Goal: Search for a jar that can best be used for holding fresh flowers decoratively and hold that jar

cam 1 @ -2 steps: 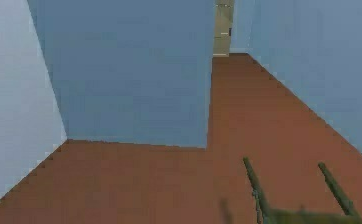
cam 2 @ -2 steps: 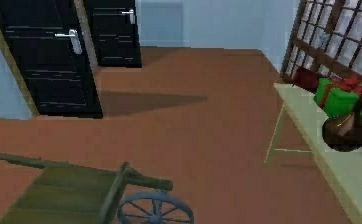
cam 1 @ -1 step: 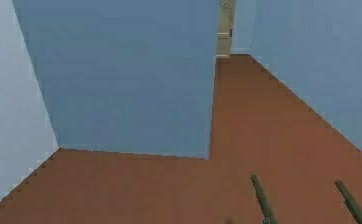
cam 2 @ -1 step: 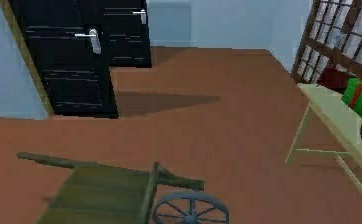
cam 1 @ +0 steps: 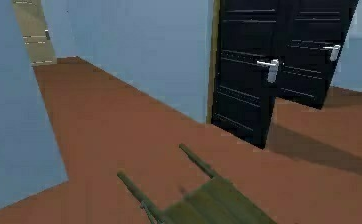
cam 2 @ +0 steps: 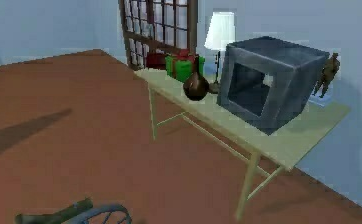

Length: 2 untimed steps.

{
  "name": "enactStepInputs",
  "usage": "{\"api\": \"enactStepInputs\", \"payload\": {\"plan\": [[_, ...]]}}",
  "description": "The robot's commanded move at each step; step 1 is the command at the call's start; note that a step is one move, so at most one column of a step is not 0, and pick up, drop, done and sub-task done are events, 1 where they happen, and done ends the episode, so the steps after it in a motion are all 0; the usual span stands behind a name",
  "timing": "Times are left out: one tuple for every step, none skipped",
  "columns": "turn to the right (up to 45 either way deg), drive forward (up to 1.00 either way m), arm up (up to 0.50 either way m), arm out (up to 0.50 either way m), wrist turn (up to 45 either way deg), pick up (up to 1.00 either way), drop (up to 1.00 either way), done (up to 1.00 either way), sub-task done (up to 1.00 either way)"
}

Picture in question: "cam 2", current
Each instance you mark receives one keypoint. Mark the dark brown round vase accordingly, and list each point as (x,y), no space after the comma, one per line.
(195,87)

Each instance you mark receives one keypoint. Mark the green gift box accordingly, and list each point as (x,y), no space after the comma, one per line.
(180,68)

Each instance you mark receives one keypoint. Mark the dark red box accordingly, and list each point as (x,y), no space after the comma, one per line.
(155,60)

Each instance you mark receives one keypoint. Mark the brown framed window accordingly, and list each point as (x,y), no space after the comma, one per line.
(159,26)

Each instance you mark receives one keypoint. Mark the white shade table lamp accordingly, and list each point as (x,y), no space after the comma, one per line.
(220,31)

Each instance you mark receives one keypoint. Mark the grey box television set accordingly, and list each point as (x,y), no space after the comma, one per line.
(282,83)

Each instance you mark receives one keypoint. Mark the pale wooden table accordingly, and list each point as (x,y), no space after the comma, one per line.
(282,143)

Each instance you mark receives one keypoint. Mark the brown human figurine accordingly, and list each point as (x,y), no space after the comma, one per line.
(329,71)

